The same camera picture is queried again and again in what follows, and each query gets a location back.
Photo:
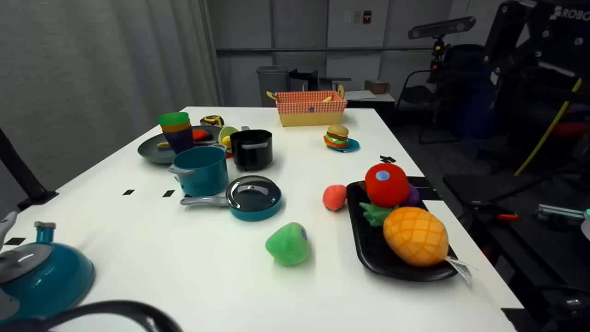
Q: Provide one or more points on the black stand leg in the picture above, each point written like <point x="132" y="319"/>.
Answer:
<point x="21" y="171"/>

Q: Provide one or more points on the yellow green toy corn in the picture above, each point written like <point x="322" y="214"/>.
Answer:
<point x="226" y="142"/>

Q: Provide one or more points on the orange plush fruit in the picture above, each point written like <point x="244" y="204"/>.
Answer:
<point x="416" y="236"/>

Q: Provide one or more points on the small red plush fruit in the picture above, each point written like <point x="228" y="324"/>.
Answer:
<point x="335" y="197"/>

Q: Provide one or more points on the black tray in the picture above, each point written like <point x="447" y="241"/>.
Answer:
<point x="370" y="250"/>

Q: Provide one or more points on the grey plate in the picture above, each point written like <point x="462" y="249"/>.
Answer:
<point x="150" y="151"/>

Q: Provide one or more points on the black tape square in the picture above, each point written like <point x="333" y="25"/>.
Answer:
<point x="128" y="191"/>
<point x="169" y="191"/>

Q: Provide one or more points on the white label tag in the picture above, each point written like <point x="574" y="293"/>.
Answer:
<point x="462" y="269"/>

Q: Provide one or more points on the orange red toy food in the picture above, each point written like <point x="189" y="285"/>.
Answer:
<point x="200" y="132"/>

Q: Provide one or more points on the teal small plate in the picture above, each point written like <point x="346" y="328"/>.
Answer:
<point x="355" y="145"/>

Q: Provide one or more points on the light green small plate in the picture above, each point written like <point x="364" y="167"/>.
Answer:
<point x="226" y="132"/>

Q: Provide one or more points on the grey curtain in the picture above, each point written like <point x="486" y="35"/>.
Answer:
<point x="93" y="79"/>

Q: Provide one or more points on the toy burger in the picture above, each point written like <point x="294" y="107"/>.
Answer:
<point x="336" y="136"/>

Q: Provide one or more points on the light blue pot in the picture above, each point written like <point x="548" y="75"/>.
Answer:
<point x="204" y="175"/>

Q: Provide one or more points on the orange yellow woven basket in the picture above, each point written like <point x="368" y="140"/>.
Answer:
<point x="311" y="108"/>

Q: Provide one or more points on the black camera on stand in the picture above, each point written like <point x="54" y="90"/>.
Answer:
<point x="443" y="27"/>

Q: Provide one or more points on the teal kettle grey lid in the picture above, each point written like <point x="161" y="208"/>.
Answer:
<point x="49" y="282"/>

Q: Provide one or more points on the red plush ball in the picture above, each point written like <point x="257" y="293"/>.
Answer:
<point x="388" y="184"/>

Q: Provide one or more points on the black pot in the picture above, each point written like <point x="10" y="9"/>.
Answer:
<point x="252" y="151"/>

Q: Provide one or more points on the black office chair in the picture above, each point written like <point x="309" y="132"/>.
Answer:
<point x="440" y="92"/>

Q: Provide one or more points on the stacked coloured cups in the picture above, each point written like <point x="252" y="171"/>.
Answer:
<point x="178" y="131"/>

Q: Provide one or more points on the purple plush fruit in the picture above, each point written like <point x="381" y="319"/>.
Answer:
<point x="414" y="195"/>

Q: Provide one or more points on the green plush pear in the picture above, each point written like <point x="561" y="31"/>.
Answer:
<point x="288" y="243"/>

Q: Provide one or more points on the small cardboard box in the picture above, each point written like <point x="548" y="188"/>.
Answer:
<point x="377" y="86"/>

